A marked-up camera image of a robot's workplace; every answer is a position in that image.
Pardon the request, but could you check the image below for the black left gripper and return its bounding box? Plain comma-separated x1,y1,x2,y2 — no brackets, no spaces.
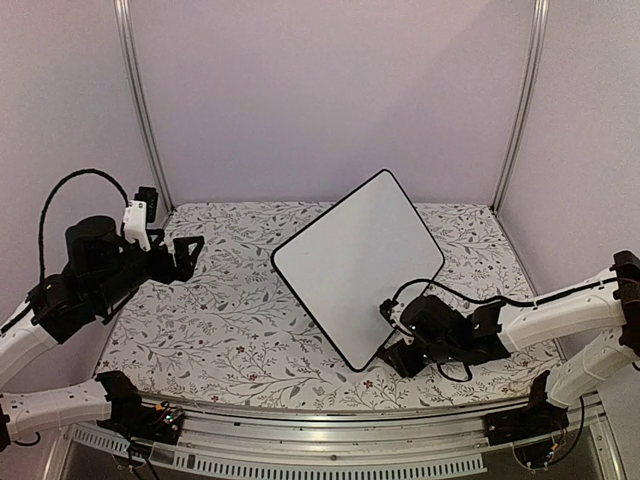
93,229,204,311

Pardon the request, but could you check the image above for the white whiteboard black frame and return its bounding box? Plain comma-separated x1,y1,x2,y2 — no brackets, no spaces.
271,169,445,372

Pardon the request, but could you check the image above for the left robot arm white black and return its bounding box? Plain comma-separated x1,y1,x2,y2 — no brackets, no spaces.
1,215,204,447

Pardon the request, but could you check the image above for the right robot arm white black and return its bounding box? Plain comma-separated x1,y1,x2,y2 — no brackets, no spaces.
378,250,639,436

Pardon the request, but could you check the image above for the floral patterned table mat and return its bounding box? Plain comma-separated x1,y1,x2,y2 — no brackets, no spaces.
97,202,561,412

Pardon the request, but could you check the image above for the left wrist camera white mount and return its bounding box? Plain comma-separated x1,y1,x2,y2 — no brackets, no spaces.
121,186,159,252

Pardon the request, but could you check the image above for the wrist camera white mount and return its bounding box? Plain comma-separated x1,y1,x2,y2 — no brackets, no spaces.
121,186,159,252
379,298,399,328

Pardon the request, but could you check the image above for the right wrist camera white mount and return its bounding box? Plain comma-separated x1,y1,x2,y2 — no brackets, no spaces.
379,298,399,328

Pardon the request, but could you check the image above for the front aluminium rail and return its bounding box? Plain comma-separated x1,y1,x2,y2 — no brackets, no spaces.
42,384,626,480

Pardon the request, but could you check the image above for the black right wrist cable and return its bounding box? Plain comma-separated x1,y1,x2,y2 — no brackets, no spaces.
392,278,539,309

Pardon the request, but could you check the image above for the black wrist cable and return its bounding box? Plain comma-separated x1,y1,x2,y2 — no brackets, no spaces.
392,278,539,309
37,169,132,281

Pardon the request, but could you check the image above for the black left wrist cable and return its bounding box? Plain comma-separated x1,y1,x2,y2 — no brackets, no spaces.
37,169,132,281

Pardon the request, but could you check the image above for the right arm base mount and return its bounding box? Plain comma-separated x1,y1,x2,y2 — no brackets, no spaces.
483,400,569,470

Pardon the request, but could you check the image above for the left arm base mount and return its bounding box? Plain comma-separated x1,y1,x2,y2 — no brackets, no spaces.
96,401,185,445

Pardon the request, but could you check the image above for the left aluminium frame post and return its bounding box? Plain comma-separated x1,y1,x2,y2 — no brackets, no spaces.
113,0,175,213

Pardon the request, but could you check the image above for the aluminium frame post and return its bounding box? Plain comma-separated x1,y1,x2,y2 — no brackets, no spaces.
491,0,549,216
113,0,175,213

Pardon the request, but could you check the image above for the right aluminium frame post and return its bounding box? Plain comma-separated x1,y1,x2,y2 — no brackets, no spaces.
491,0,549,216

